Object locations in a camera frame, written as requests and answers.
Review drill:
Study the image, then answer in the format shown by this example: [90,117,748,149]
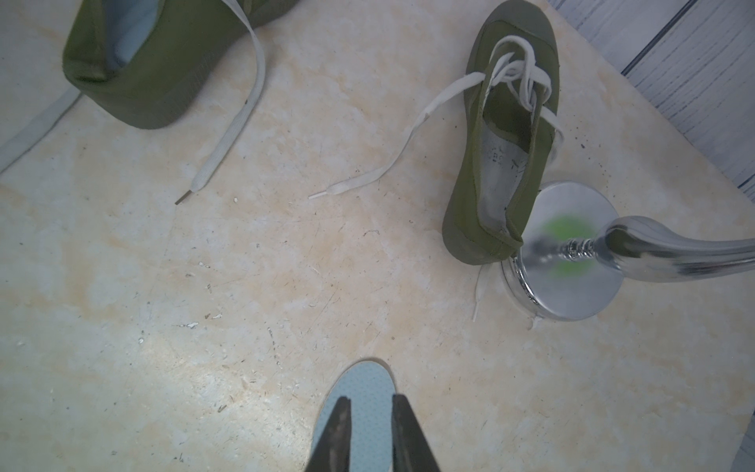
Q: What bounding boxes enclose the grey insole one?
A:
[312,358,396,471]

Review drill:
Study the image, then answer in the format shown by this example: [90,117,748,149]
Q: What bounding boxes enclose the olive green shoe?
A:
[0,0,302,207]
[308,0,565,323]

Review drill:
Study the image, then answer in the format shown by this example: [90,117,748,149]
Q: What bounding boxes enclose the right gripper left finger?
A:
[305,396,352,472]

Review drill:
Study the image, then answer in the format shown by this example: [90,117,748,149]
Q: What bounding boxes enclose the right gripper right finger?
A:
[391,393,440,472]

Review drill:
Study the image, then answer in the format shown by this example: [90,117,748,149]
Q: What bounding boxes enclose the chrome metal stand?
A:
[501,181,754,322]

